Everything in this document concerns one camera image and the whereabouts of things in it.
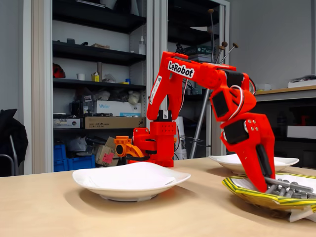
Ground white tray with cables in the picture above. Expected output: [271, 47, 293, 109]
[288, 75, 316, 89]

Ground white Weller box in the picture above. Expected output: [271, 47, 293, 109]
[94, 100, 142, 118]

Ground white square ceramic plate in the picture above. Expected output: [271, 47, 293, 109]
[72, 161, 192, 202]
[208, 153, 300, 175]

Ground long brown cardboard box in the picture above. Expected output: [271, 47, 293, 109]
[84, 116, 147, 130]

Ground white squeeze bottle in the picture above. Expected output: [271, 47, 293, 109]
[138, 36, 146, 55]

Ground cardboard box pink label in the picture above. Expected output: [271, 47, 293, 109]
[94, 136, 121, 167]

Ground tall blue plastic crate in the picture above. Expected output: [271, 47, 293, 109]
[53, 144, 67, 173]

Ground white plush lump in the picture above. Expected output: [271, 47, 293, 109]
[127, 90, 141, 105]

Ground white printed carton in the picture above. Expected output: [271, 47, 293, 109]
[174, 116, 188, 160]

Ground white box in sideboard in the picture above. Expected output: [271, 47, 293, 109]
[287, 125, 316, 139]

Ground yellow green striped plate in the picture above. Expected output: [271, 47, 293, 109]
[221, 172, 316, 223]

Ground flat grey white box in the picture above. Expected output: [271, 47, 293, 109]
[53, 118, 81, 129]

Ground white servo cable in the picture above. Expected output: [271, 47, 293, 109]
[228, 85, 245, 121]

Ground low blue plastic crate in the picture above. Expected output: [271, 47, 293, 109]
[66, 155, 96, 171]

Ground metal coat stand wooden knobs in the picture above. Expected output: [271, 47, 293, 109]
[189, 8, 239, 160]

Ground clear plastic bag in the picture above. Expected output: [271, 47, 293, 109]
[102, 73, 117, 83]

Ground black jacket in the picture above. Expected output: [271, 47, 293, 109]
[0, 108, 29, 177]

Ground stack of books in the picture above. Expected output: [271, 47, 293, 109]
[185, 45, 215, 62]

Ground orange printed table clamp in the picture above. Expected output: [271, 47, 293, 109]
[114, 135, 146, 158]

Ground grey sideboard wooden top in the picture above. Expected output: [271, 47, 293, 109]
[207, 85, 316, 168]

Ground metal tube chair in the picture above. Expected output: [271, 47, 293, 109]
[0, 134, 19, 176]

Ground grey open shelf cabinet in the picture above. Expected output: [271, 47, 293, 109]
[153, 0, 230, 160]
[23, 0, 155, 175]

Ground red black helmet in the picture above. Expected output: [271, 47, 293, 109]
[52, 63, 66, 79]

